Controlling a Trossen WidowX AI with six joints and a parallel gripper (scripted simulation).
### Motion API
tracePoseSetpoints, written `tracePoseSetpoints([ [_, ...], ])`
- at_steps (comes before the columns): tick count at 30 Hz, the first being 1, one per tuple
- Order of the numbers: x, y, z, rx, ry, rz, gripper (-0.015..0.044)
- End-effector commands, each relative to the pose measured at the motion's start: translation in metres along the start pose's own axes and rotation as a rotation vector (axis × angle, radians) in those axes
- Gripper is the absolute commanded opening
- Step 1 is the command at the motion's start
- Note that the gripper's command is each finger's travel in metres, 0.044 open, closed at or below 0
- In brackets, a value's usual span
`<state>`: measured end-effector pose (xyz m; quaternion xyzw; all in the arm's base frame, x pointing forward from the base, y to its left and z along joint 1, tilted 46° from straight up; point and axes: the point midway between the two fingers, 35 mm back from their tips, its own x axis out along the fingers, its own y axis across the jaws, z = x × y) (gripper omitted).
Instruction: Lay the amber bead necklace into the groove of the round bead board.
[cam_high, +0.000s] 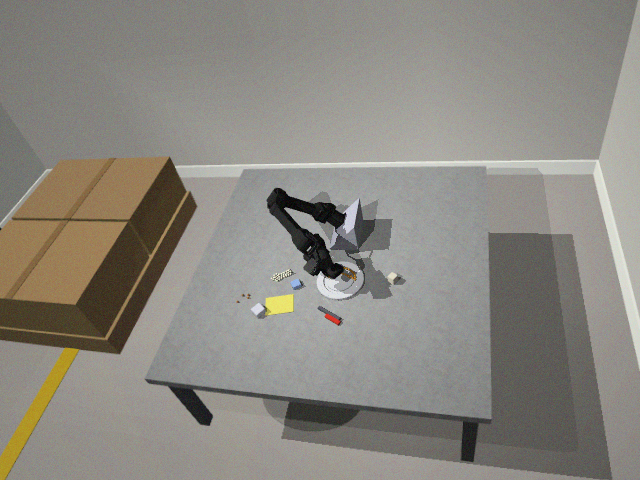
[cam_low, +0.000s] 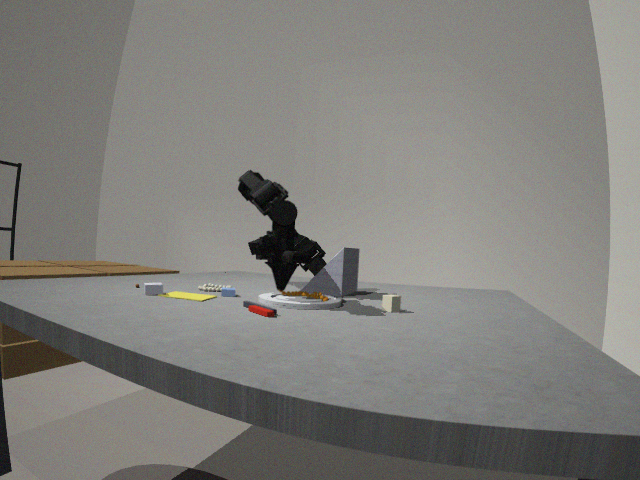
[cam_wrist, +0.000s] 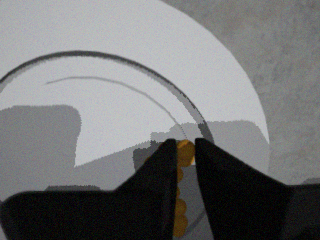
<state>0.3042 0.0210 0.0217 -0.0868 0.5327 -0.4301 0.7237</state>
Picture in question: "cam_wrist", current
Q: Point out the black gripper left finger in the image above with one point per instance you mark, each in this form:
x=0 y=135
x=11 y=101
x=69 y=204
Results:
x=141 y=208

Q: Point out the grey round tray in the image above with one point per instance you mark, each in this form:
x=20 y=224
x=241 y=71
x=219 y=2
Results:
x=90 y=88

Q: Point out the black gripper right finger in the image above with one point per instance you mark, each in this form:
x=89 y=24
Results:
x=242 y=203

